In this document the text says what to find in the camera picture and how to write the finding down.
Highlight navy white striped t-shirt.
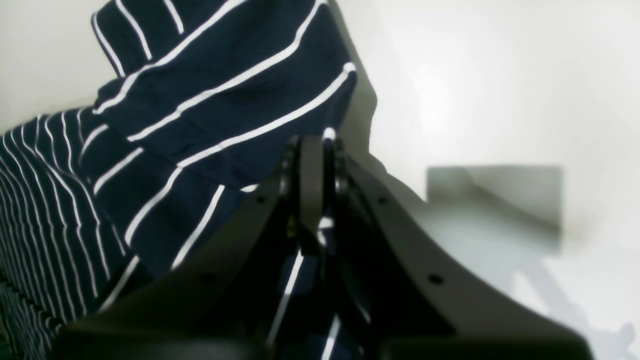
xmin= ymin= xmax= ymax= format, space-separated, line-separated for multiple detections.
xmin=1 ymin=0 xmax=358 ymax=360

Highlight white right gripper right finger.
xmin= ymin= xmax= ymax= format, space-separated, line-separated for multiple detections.
xmin=320 ymin=140 xmax=592 ymax=360

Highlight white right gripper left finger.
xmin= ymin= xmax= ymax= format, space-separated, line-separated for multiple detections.
xmin=52 ymin=136 xmax=325 ymax=360

